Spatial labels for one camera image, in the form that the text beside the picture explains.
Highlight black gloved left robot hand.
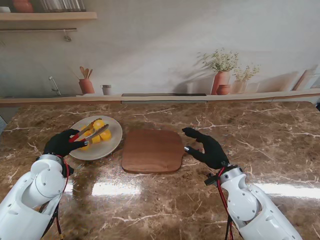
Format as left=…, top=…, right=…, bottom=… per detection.
left=43, top=128, right=90, bottom=158

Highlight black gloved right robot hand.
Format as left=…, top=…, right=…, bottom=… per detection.
left=181, top=127, right=230, bottom=170

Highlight red handled metal tongs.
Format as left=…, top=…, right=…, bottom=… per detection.
left=68, top=117, right=110, bottom=145

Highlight round cream plate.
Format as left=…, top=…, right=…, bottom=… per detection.
left=67, top=115, right=124, bottom=161

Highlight brown wooden cutting board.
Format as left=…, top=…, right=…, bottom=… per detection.
left=121, top=129, right=203, bottom=175

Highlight printed kitchen backdrop banner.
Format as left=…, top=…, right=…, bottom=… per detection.
left=0, top=0, right=320, bottom=108

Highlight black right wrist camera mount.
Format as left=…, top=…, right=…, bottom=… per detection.
left=204, top=173, right=220, bottom=186

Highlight red left arm cable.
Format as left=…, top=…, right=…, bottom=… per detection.
left=41, top=156, right=70, bottom=240

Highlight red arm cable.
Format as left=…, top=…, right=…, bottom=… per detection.
left=41, top=156, right=70, bottom=240
left=216, top=167, right=235, bottom=240

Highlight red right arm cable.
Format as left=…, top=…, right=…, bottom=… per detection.
left=216, top=167, right=235, bottom=240

